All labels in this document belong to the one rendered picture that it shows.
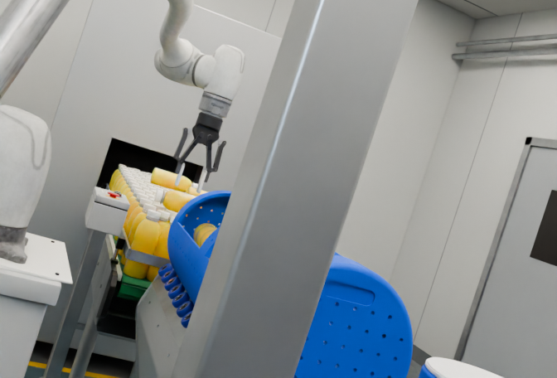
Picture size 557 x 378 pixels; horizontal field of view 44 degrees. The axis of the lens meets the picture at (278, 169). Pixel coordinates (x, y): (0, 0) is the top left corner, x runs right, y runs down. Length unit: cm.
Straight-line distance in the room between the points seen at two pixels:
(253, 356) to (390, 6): 22
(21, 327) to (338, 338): 62
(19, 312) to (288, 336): 101
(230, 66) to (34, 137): 78
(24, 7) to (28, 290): 63
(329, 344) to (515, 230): 488
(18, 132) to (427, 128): 604
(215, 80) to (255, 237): 163
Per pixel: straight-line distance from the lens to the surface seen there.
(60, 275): 142
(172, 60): 207
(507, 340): 573
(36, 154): 142
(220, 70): 202
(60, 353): 222
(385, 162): 696
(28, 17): 164
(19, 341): 141
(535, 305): 559
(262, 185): 40
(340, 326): 108
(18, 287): 136
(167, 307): 174
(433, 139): 722
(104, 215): 204
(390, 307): 111
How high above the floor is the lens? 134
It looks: level
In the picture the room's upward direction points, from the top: 18 degrees clockwise
